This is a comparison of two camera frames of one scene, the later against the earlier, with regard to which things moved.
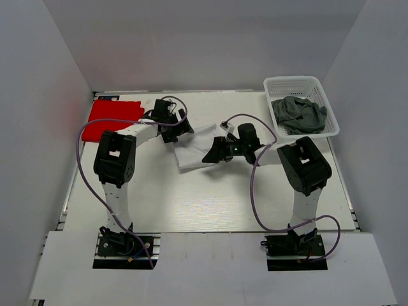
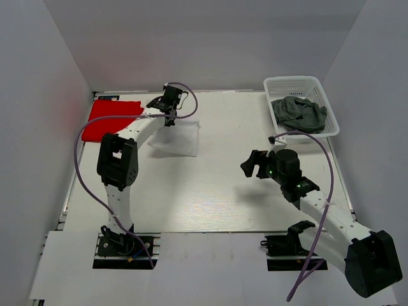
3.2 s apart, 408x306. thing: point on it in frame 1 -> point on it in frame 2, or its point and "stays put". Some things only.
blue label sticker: x=108 y=97 stays put
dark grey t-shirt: x=298 y=116 stays put
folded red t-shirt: x=110 y=109 stays put
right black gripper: x=220 y=150 -> x=258 y=157
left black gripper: x=180 y=129 -> x=168 y=123
